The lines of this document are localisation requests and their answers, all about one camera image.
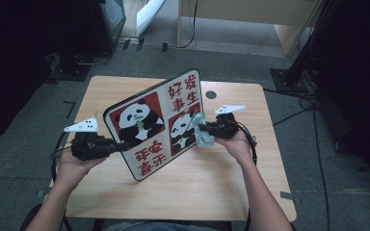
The small black plug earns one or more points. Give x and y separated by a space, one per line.
164 47

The person's grey trousers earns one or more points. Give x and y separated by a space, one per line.
160 227

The black tape strip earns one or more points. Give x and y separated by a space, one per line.
126 44
140 44

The black stand base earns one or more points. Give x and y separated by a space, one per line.
67 70

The person's right hand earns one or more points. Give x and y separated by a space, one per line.
239 146

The grey tape piece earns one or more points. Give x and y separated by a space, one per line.
41 193
286 195

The panda picture board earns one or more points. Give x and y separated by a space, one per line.
154 106

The dark monitor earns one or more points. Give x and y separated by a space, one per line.
109 19

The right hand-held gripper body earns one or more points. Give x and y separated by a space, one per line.
228 126

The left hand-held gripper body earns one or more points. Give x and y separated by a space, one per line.
86 146

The white panel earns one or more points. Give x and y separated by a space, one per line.
149 14

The person's left hand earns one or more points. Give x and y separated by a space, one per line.
70 170

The black round table grommet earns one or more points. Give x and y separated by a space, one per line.
211 95

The black metal stand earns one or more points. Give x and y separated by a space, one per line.
289 82

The light blue cloth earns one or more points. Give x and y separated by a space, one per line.
205 139

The light wooden cabinet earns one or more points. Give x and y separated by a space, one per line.
253 11

